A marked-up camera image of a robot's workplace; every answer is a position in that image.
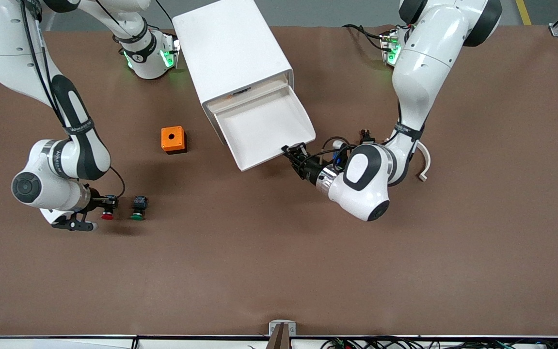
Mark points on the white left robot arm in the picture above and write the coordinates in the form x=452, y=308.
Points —
x=424, y=72

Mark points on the orange button enclosure box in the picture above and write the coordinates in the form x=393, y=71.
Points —
x=177, y=143

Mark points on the red mushroom push button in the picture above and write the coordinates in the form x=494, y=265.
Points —
x=107, y=216

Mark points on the grey metal bracket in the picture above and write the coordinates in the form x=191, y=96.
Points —
x=282, y=329

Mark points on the green mushroom push button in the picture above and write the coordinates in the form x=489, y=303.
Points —
x=137, y=216

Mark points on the white plastic drawer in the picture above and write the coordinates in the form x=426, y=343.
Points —
x=259, y=131

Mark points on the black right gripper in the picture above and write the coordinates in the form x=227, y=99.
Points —
x=95, y=198

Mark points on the white table edge rail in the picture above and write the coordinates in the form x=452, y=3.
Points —
x=65, y=341

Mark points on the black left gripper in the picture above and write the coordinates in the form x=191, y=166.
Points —
x=309, y=170

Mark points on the white drawer cabinet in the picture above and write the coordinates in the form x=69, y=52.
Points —
x=225, y=48

